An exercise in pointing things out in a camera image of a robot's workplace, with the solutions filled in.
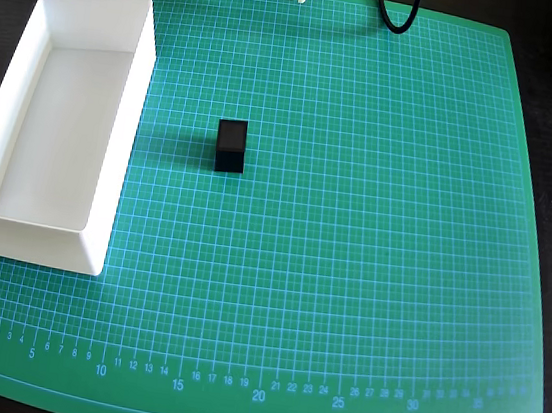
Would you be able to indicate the black cube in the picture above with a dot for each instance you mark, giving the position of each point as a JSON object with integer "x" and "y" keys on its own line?
{"x": 231, "y": 146}

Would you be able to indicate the white rectangular plastic bin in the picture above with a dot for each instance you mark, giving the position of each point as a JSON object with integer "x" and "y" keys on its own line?
{"x": 57, "y": 139}

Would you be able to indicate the green cutting mat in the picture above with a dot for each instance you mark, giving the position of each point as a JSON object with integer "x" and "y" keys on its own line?
{"x": 354, "y": 226}

